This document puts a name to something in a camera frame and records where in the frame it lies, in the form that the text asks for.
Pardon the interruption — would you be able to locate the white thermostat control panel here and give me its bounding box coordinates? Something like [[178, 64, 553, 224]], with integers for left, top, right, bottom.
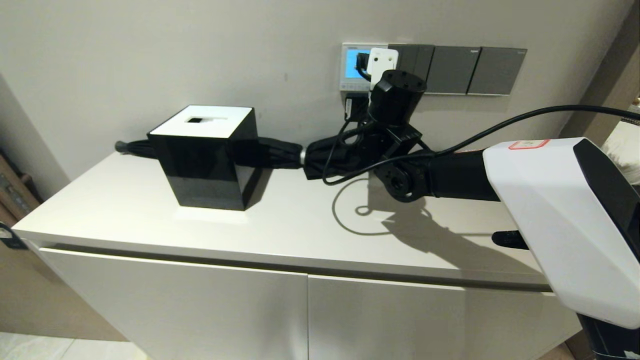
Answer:
[[340, 42, 390, 92]]

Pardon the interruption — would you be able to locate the black folded umbrella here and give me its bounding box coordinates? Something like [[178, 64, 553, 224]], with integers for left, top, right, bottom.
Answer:
[[115, 136, 386, 182]]

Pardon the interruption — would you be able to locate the white cabinet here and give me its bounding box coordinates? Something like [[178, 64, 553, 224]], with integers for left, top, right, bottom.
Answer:
[[11, 150, 583, 360]]

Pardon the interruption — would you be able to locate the black tissue box white top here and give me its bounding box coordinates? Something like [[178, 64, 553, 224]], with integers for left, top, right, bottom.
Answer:
[[147, 104, 263, 212]]

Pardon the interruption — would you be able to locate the white cabinet door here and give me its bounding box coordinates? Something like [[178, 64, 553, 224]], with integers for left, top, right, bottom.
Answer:
[[307, 275, 583, 360], [37, 247, 308, 360]]

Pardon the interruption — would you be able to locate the white duvet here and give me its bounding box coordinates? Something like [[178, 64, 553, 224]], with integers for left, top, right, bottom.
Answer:
[[602, 120, 640, 183]]

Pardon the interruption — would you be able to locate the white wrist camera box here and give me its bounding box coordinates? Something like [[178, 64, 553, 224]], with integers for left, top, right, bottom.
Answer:
[[369, 47, 400, 92]]

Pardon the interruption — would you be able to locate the grey three-rocker switch plate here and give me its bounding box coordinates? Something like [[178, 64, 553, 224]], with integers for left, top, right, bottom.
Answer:
[[389, 44, 436, 95]]

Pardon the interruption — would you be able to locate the black cable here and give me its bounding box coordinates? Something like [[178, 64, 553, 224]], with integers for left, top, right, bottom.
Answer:
[[322, 50, 640, 187]]

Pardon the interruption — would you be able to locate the grey single switch plate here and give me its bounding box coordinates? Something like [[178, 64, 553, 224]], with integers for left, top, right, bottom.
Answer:
[[425, 46, 482, 95], [467, 47, 528, 96]]

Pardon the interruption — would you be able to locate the brown door frame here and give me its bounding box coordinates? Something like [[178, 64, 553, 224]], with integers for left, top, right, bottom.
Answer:
[[560, 0, 640, 151]]

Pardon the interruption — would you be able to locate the grey metal handle strip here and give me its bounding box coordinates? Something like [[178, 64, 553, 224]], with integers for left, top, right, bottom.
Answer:
[[0, 175, 31, 216]]

